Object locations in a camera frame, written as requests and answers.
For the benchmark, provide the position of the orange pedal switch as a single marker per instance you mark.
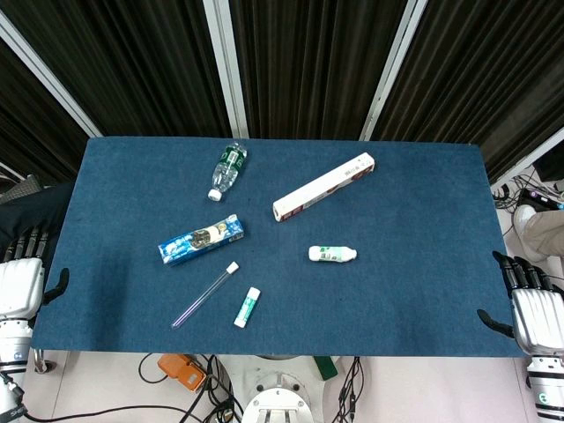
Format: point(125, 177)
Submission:
point(183, 372)

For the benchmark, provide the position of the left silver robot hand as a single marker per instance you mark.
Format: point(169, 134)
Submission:
point(20, 282)

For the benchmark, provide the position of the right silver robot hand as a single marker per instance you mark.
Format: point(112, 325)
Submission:
point(535, 308)

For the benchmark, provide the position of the blue table cloth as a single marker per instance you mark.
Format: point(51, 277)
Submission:
point(282, 273)

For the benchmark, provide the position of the white green glue stick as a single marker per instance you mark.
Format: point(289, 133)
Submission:
point(247, 307)

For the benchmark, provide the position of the green clamp piece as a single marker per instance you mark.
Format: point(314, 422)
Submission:
point(325, 368)

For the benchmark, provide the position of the caster wheel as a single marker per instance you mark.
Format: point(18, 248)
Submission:
point(42, 363)

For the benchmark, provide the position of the clear plastic water bottle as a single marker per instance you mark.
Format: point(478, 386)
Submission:
point(227, 172)

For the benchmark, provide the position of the clear tube with white cap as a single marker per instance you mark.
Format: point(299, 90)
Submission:
point(206, 294)

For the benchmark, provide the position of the person's leg in khaki trousers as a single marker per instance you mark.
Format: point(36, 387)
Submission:
point(546, 235)

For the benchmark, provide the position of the small white green-marked bottle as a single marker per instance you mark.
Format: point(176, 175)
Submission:
point(331, 254)

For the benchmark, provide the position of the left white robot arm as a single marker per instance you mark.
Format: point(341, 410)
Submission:
point(12, 352)

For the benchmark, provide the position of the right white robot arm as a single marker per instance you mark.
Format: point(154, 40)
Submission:
point(546, 388)

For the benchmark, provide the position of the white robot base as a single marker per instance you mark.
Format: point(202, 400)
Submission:
point(277, 398)

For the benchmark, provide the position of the long white carton box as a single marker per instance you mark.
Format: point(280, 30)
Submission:
point(324, 187)

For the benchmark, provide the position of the black curtain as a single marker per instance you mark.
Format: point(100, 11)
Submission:
point(317, 66)

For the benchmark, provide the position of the blue snack package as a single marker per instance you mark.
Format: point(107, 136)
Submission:
point(200, 240)

